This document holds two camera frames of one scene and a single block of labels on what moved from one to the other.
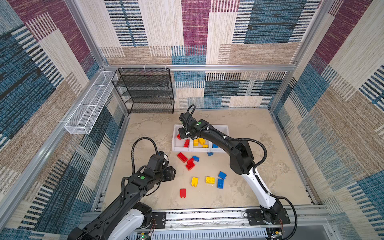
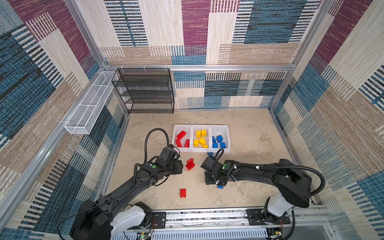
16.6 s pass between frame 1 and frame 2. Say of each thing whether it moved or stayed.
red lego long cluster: stayed
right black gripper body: moved
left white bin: stayed
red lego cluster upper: stayed
